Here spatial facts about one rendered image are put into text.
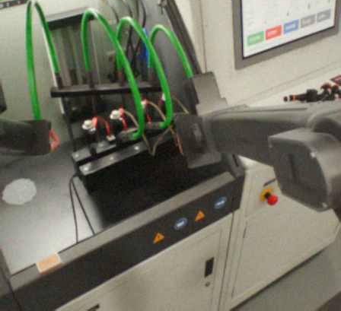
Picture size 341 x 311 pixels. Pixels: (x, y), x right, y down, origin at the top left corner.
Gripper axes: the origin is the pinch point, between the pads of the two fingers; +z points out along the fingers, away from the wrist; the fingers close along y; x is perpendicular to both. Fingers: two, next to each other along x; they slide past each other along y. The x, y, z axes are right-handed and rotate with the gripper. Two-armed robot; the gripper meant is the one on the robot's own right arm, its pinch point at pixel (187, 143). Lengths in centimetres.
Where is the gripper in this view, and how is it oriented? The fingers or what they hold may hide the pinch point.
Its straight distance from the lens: 83.8
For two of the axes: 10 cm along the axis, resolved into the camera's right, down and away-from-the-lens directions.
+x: -9.5, 2.1, -2.4
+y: -2.3, -9.7, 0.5
